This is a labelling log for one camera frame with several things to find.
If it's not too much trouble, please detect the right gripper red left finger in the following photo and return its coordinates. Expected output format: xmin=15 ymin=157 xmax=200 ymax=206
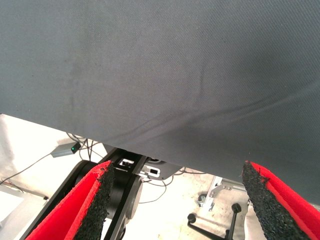
xmin=24 ymin=160 xmax=116 ymax=240

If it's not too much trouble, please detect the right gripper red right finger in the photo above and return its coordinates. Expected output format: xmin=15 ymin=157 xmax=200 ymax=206
xmin=241 ymin=160 xmax=320 ymax=240

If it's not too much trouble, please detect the person's leg in beige trousers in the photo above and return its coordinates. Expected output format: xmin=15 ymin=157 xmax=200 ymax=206
xmin=244 ymin=199 xmax=266 ymax=240

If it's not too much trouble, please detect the black office chair base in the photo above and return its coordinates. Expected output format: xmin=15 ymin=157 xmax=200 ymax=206
xmin=186 ymin=202 xmax=251 ymax=240

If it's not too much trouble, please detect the grey box with green light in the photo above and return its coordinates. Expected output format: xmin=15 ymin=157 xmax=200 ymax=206
xmin=50 ymin=141 xmax=82 ymax=159

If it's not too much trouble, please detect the dark grey table cloth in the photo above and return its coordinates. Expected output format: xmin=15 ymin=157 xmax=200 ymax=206
xmin=0 ymin=0 xmax=320 ymax=209

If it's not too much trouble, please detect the thin grey floor cable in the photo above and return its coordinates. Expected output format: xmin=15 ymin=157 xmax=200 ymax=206
xmin=0 ymin=153 xmax=53 ymax=186

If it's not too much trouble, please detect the black robot torso frame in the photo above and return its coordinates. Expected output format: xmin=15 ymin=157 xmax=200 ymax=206
xmin=21 ymin=146 xmax=151 ymax=240

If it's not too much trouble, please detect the aluminium profile frame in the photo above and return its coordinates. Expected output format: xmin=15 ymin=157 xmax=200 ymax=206
xmin=196 ymin=175 xmax=251 ymax=211

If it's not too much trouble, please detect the thin looped floor cable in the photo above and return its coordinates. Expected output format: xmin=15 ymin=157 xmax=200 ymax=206
xmin=138 ymin=174 xmax=174 ymax=204

